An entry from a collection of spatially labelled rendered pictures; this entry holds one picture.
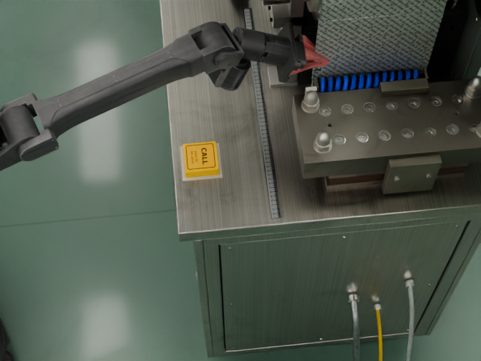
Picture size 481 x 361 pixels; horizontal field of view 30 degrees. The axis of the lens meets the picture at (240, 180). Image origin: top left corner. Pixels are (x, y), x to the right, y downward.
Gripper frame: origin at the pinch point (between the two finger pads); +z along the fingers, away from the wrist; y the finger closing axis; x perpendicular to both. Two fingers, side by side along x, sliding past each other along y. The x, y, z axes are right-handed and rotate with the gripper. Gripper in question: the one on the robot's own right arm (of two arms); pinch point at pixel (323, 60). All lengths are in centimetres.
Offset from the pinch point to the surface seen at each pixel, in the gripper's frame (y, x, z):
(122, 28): -99, -119, 5
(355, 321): 32, -54, 35
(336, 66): 0.3, -0.5, 3.2
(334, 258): 26.0, -33.6, 18.2
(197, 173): 13.5, -26.6, -16.9
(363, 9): 0.1, 16.1, -1.1
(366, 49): 0.3, 6.0, 6.0
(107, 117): -62, -122, -1
